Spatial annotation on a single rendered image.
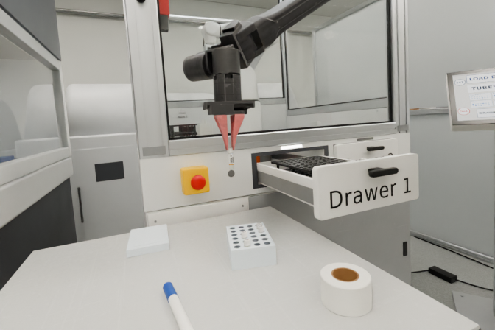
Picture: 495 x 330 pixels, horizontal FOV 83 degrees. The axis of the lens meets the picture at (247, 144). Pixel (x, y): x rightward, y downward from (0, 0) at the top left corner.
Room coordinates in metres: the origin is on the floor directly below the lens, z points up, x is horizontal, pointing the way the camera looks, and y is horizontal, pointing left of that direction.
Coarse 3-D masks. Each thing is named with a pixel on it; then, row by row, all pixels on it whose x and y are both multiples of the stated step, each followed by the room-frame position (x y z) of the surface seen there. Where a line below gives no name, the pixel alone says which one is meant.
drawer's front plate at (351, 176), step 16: (368, 160) 0.61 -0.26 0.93; (384, 160) 0.62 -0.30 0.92; (400, 160) 0.64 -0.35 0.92; (416, 160) 0.66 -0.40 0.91; (320, 176) 0.56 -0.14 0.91; (336, 176) 0.57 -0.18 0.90; (352, 176) 0.59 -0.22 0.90; (368, 176) 0.60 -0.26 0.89; (384, 176) 0.62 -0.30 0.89; (400, 176) 0.64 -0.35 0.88; (416, 176) 0.66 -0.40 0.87; (320, 192) 0.56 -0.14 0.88; (352, 192) 0.59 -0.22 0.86; (368, 192) 0.60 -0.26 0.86; (384, 192) 0.62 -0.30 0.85; (400, 192) 0.64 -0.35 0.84; (416, 192) 0.66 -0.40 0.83; (320, 208) 0.56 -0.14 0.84; (336, 208) 0.57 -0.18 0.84; (352, 208) 0.59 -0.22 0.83; (368, 208) 0.60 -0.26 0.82
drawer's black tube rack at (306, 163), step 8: (288, 160) 0.87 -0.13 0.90; (296, 160) 0.86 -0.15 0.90; (304, 160) 0.85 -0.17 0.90; (312, 160) 0.84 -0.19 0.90; (320, 160) 0.83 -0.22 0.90; (328, 160) 0.82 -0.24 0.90; (336, 160) 0.82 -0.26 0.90; (344, 160) 0.81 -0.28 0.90; (288, 168) 0.89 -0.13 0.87; (296, 168) 0.73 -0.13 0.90; (304, 168) 0.72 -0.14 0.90; (312, 168) 0.71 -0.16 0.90
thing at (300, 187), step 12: (324, 156) 0.95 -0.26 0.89; (264, 168) 0.83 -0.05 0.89; (276, 168) 0.77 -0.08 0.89; (264, 180) 0.83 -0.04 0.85; (276, 180) 0.75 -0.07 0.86; (288, 180) 0.70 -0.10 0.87; (300, 180) 0.65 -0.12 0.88; (288, 192) 0.70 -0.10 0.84; (300, 192) 0.65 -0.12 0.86; (312, 192) 0.60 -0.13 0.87; (312, 204) 0.60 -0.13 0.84
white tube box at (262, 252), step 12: (228, 228) 0.60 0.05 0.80; (240, 228) 0.59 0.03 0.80; (252, 228) 0.59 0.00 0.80; (264, 228) 0.59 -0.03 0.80; (228, 240) 0.54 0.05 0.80; (240, 240) 0.53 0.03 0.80; (252, 240) 0.53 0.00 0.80; (264, 240) 0.53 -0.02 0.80; (240, 252) 0.49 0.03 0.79; (252, 252) 0.50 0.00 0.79; (264, 252) 0.50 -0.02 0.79; (240, 264) 0.49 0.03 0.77; (252, 264) 0.50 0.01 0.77; (264, 264) 0.50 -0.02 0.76
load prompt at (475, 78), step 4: (468, 76) 1.28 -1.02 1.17; (472, 76) 1.27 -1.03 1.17; (476, 76) 1.27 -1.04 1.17; (480, 76) 1.26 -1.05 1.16; (484, 76) 1.25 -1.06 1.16; (488, 76) 1.24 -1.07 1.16; (492, 76) 1.23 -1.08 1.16; (468, 80) 1.27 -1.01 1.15; (472, 80) 1.26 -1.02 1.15; (476, 80) 1.25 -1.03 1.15; (480, 80) 1.24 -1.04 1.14; (484, 80) 1.24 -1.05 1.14; (488, 80) 1.23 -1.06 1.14; (492, 80) 1.22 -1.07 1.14
